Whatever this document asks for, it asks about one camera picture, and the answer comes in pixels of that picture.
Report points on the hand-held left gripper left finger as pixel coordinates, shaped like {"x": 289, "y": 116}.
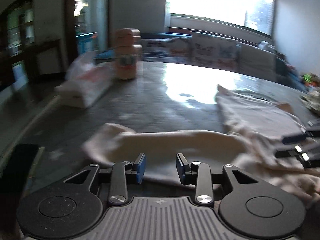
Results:
{"x": 142, "y": 167}

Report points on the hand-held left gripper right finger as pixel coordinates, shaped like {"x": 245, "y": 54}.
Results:
{"x": 180, "y": 170}

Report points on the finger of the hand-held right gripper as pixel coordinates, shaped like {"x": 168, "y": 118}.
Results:
{"x": 295, "y": 138}
{"x": 292, "y": 153}

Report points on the cream long-sleeved shirt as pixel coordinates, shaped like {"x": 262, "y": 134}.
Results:
{"x": 175, "y": 142}

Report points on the floral patterned hat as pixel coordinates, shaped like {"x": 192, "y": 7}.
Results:
{"x": 312, "y": 102}

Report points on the green plush toy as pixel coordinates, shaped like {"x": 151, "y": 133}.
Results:
{"x": 310, "y": 78}

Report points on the dark sofa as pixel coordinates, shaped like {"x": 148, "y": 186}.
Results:
{"x": 285, "y": 70}

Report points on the plain grey cushion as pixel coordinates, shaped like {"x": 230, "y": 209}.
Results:
{"x": 257, "y": 62}

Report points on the white tissue pack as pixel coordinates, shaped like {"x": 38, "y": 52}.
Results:
{"x": 85, "y": 85}

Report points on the pink cartoon-face bottle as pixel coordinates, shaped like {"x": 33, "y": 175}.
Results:
{"x": 126, "y": 55}

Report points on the square butterfly print cushion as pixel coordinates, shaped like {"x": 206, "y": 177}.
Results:
{"x": 215, "y": 50}

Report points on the wide butterfly print cushion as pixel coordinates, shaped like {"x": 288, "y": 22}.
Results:
{"x": 167, "y": 50}

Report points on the blue box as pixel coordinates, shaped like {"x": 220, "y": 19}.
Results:
{"x": 86, "y": 43}

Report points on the dark wooden cabinet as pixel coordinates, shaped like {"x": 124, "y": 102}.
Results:
{"x": 37, "y": 55}

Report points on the window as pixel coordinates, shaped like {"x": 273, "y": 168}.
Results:
{"x": 212, "y": 0}

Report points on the dark wooden door frame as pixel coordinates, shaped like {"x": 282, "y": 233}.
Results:
{"x": 70, "y": 17}

